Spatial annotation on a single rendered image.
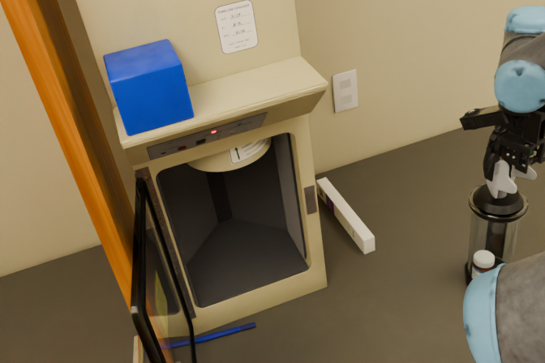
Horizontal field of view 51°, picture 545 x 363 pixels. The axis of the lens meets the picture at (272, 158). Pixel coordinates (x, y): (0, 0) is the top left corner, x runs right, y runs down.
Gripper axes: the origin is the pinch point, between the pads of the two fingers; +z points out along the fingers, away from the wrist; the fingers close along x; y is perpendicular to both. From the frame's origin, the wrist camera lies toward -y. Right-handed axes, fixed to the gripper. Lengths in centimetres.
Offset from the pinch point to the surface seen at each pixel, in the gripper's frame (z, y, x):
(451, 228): 26.0, -15.8, 6.4
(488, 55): 7, -44, 53
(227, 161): -13, -27, -42
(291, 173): -5.1, -25.6, -30.0
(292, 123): -18.5, -22.2, -30.4
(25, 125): -11, -77, -68
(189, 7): -43, -26, -43
